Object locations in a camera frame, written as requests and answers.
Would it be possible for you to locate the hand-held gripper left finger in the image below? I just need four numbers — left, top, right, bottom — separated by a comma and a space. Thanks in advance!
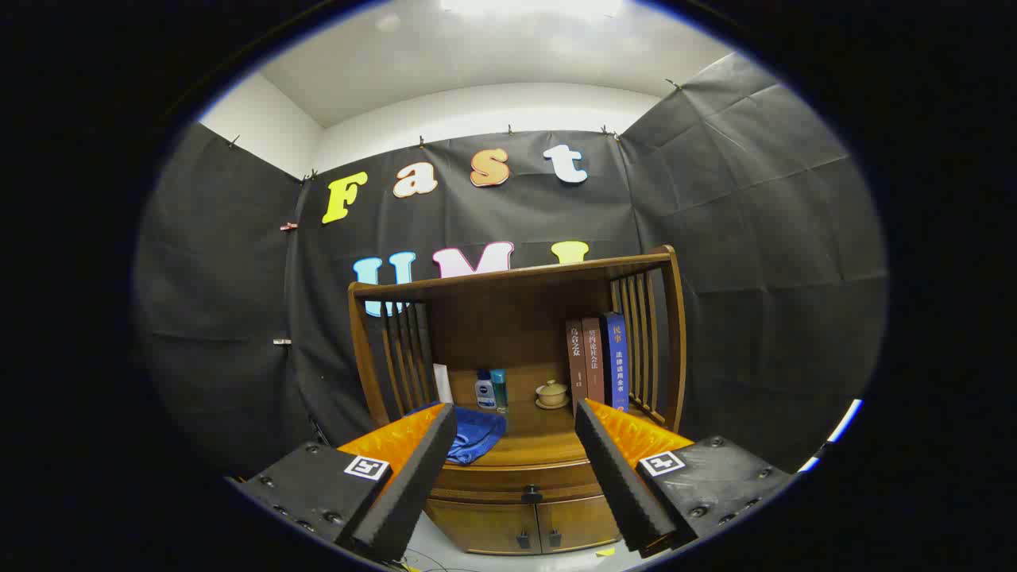
226, 402, 459, 563

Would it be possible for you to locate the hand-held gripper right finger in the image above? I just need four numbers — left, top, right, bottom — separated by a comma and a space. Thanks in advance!
574, 399, 797, 558

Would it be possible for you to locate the wooden drawer with black knob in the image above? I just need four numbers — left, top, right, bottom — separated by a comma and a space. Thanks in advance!
429, 459, 613, 504

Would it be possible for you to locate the wooden cabinet door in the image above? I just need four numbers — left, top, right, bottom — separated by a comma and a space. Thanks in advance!
423, 500, 543, 555
536, 494, 622, 551

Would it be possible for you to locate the wooden countertop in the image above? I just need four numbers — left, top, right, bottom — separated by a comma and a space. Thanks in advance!
413, 404, 636, 468

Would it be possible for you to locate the wooden cabinet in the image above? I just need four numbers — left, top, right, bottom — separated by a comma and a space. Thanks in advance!
347, 245, 688, 555

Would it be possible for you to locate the folded blue towel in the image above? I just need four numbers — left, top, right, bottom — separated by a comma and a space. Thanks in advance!
405, 403, 507, 466

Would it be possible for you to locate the dark brown book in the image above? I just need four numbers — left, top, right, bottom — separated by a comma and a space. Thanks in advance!
566, 319, 589, 414

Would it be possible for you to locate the blue book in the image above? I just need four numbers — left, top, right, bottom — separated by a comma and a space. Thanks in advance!
601, 312, 630, 412

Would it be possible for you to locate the reddish brown book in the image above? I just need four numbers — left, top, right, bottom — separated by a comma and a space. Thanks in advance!
582, 317, 606, 406

